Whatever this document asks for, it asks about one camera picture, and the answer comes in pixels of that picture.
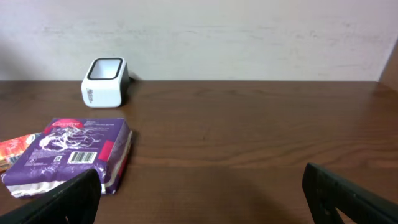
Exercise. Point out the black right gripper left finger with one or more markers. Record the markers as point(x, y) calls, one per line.
point(74, 201)

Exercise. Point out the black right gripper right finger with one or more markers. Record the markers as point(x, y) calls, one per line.
point(327, 194)

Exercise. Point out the purple Carefree pad pack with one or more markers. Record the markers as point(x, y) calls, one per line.
point(65, 149)

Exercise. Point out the orange Kleenex tissue pack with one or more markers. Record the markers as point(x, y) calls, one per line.
point(12, 149)

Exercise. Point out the white barcode scanner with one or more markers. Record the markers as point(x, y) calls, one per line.
point(105, 83)

